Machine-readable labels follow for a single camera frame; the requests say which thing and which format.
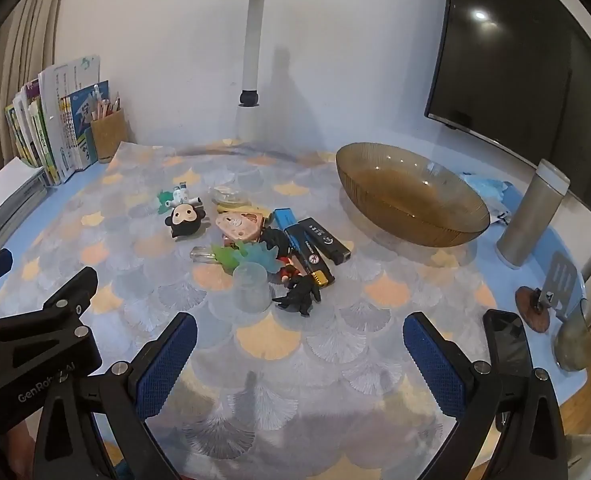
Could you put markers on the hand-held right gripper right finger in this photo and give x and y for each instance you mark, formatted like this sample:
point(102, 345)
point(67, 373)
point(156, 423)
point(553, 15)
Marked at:
point(435, 367)

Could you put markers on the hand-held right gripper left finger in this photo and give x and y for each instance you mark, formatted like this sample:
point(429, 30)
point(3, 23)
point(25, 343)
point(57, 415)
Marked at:
point(168, 365)

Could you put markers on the small clear plastic cup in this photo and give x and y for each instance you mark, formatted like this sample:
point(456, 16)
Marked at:
point(250, 290)

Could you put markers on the green translucent dragon figure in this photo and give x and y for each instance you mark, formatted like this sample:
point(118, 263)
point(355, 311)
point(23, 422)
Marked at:
point(228, 256)

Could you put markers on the black round-headed figure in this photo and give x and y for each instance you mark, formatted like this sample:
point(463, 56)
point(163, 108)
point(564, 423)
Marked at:
point(185, 220)

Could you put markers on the green and white toy figure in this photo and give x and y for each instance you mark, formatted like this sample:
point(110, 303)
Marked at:
point(175, 197)

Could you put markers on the blue translucent figure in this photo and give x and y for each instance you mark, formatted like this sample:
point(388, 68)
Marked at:
point(265, 260)

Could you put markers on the black dinosaur figure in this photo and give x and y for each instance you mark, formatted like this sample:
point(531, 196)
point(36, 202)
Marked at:
point(298, 297)

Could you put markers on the pink cartoon box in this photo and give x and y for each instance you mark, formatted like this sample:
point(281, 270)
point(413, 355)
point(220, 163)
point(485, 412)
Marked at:
point(235, 227)

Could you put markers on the black lighter with gold end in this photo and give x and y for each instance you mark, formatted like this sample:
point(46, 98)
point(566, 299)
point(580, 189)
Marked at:
point(315, 270)

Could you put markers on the black-haired doll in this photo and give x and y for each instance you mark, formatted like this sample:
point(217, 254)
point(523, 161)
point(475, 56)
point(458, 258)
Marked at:
point(277, 240)

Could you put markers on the yellow case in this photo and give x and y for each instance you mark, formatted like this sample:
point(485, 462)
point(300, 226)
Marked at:
point(225, 207)

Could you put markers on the amber ribbed glass bowl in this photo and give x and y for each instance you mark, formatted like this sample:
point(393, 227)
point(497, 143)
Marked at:
point(410, 200)

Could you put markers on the black lighter with white print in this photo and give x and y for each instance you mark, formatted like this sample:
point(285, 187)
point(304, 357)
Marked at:
point(320, 240)

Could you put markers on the stack of white papers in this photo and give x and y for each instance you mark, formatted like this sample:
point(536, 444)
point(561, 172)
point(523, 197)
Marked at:
point(5, 200)

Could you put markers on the black smartphone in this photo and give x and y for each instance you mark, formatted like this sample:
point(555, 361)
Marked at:
point(508, 342)

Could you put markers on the fan-patterned table mat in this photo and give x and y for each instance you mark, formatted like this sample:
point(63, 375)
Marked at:
point(325, 360)

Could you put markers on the blue bookend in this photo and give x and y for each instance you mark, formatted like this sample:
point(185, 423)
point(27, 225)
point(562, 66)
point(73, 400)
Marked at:
point(88, 146)

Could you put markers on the wooden pen holder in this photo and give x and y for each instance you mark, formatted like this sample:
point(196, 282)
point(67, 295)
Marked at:
point(109, 137)

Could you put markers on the row of books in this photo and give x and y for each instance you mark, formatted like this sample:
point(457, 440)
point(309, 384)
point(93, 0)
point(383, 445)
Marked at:
point(60, 120)

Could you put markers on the grey thermos bottle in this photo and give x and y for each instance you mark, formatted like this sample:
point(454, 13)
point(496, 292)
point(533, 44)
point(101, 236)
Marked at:
point(528, 220)

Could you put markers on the bunch of pens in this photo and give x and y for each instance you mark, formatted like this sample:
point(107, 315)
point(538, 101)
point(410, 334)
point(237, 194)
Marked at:
point(106, 105)

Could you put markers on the beige curtain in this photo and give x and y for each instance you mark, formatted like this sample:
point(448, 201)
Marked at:
point(20, 35)

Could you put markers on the white desk lamp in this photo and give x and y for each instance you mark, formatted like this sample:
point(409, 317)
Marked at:
point(253, 60)

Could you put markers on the black monitor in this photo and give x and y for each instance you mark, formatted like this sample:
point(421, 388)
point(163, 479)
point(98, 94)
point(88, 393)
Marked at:
point(515, 70)

